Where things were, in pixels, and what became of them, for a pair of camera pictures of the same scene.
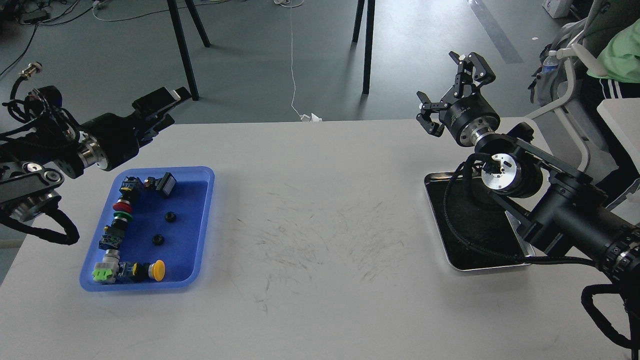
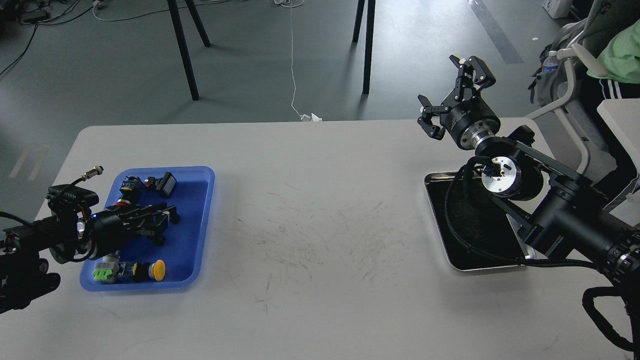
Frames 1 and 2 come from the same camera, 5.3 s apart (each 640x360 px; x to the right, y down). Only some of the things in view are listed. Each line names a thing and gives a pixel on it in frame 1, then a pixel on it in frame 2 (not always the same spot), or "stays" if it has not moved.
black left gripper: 110,140 -> 103,233
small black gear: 158,239 stays
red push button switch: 129,189 stays
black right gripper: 471,118 stays
